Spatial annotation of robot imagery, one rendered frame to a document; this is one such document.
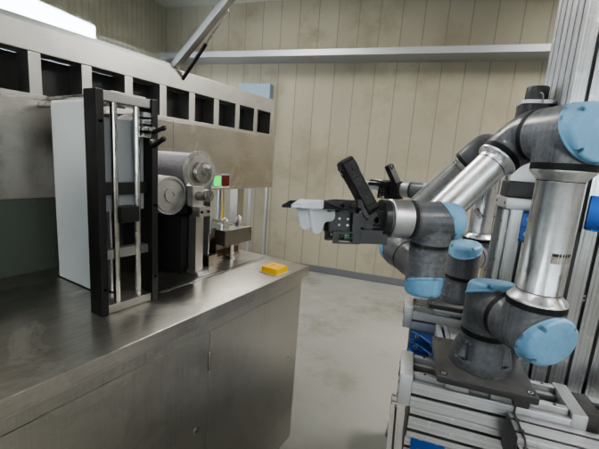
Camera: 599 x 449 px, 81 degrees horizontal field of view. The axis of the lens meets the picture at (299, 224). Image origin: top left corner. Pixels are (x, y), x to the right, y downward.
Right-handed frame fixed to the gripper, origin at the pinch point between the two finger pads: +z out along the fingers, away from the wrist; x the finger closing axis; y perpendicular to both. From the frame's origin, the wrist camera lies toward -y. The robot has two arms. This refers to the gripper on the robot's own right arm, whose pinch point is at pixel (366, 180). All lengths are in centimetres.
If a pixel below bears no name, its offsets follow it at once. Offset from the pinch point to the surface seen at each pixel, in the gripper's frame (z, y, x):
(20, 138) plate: 35, -27, -132
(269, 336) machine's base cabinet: -12, 46, -80
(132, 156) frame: -5, -22, -117
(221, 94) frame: 53, -43, -48
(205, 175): 9, -12, -87
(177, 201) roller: 10, -5, -98
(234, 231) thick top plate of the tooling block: 11, 11, -75
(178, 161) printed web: 14, -17, -94
